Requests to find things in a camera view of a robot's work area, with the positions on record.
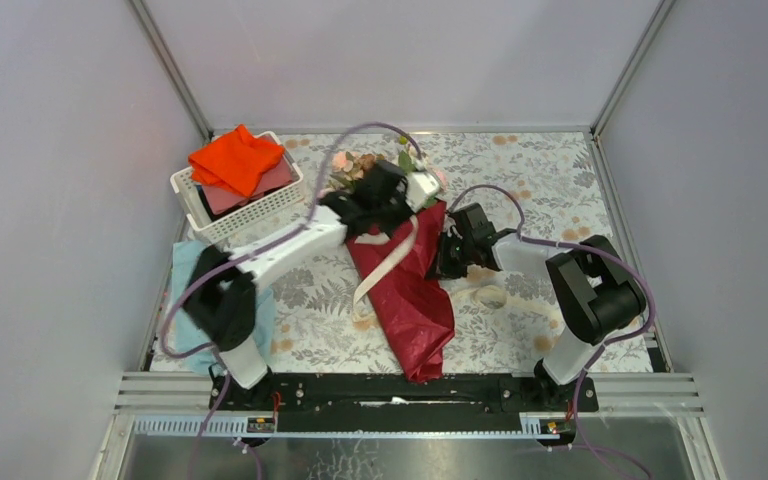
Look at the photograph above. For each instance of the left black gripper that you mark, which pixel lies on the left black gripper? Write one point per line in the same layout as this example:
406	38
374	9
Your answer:
404	210

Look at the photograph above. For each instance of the light blue cloth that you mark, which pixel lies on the light blue cloth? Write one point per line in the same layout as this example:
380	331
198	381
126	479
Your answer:
185	335

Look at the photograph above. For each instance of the white plastic basket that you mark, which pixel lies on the white plastic basket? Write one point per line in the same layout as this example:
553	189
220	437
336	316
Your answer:
215	214

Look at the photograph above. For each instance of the orange folded cloth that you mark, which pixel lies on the orange folded cloth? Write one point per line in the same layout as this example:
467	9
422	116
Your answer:
236	161

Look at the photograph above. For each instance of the pink fake flower bunch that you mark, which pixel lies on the pink fake flower bunch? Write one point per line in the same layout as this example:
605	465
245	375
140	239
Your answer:
439	174

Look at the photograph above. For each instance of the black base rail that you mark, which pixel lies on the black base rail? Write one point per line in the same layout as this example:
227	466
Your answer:
388	403

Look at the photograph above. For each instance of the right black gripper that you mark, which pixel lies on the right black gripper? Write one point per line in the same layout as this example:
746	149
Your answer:
442	269

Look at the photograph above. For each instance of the dark red wrapping paper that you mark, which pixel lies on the dark red wrapping paper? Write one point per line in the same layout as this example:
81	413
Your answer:
415	314

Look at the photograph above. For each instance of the cream ribbon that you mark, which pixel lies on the cream ribbon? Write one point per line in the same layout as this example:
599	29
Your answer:
361	307

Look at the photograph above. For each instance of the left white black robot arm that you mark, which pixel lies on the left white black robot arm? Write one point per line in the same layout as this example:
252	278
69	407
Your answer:
222	293

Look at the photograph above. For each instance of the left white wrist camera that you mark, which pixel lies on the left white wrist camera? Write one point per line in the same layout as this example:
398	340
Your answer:
422	189

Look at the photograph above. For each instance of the dried brown fake flower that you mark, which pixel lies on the dried brown fake flower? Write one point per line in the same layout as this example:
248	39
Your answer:
362	164

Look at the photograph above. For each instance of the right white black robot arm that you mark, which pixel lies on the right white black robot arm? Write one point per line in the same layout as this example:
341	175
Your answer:
598	295

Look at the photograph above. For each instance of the floral patterned tablecloth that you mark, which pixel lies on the floral patterned tablecloth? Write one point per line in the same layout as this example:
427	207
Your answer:
544	183

